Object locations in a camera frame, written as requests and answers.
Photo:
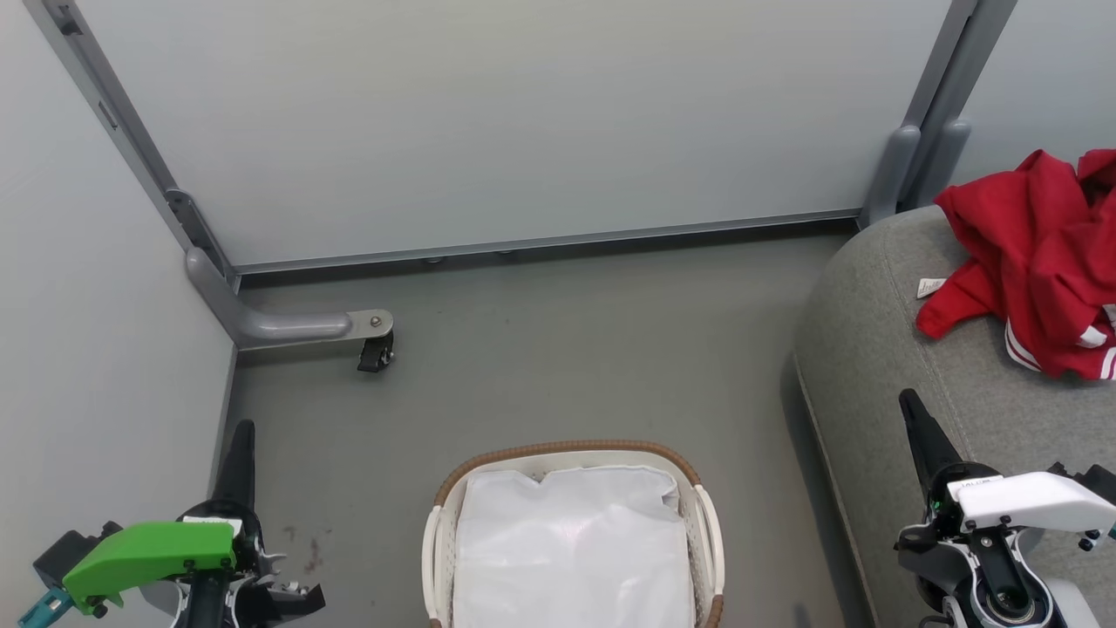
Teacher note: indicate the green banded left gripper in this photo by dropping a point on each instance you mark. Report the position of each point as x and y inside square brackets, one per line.
[148, 554]

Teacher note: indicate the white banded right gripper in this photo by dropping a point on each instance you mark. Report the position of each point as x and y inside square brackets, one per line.
[1029, 501]

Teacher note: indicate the white basket with brown rim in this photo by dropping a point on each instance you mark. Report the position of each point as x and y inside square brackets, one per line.
[706, 532]

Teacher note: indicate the white basket liner bag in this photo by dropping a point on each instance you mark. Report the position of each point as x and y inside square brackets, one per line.
[567, 549]

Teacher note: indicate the grey fabric sofa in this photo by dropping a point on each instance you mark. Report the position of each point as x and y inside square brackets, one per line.
[872, 366]

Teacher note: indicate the grey partition support foot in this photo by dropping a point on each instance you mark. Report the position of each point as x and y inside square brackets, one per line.
[279, 325]
[889, 174]
[946, 157]

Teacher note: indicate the black caster wheel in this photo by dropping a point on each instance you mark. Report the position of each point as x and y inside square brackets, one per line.
[375, 353]

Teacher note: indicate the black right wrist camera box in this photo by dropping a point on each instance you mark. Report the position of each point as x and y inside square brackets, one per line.
[1098, 481]

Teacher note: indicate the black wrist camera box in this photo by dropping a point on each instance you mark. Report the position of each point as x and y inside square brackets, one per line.
[1098, 481]
[65, 549]

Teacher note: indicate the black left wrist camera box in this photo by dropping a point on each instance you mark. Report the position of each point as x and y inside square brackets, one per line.
[65, 549]

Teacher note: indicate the grey metal partition post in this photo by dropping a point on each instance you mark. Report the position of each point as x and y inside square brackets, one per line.
[959, 52]
[113, 113]

